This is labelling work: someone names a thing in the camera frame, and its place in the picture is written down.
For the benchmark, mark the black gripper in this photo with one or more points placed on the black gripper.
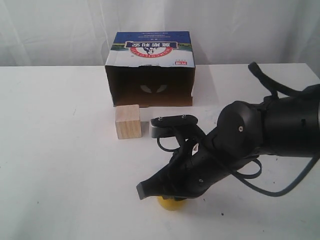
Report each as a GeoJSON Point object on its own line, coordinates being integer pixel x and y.
{"type": "Point", "coordinates": [192, 170]}

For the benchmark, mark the yellow ball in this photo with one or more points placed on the yellow ball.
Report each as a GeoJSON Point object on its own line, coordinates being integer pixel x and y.
{"type": "Point", "coordinates": [170, 204]}

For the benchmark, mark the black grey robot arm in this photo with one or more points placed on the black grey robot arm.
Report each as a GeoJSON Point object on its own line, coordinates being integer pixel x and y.
{"type": "Point", "coordinates": [285, 127]}

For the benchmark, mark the wooden cube block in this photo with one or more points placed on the wooden cube block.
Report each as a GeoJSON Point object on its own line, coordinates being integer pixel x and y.
{"type": "Point", "coordinates": [128, 122]}

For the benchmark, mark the blue white milk carton box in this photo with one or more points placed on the blue white milk carton box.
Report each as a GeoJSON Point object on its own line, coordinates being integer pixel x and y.
{"type": "Point", "coordinates": [151, 69]}

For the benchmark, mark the white backdrop curtain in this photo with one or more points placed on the white backdrop curtain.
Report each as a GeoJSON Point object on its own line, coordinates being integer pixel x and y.
{"type": "Point", "coordinates": [81, 32]}

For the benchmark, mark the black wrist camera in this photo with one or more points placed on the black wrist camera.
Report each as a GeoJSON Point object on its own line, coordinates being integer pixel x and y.
{"type": "Point", "coordinates": [170, 126]}

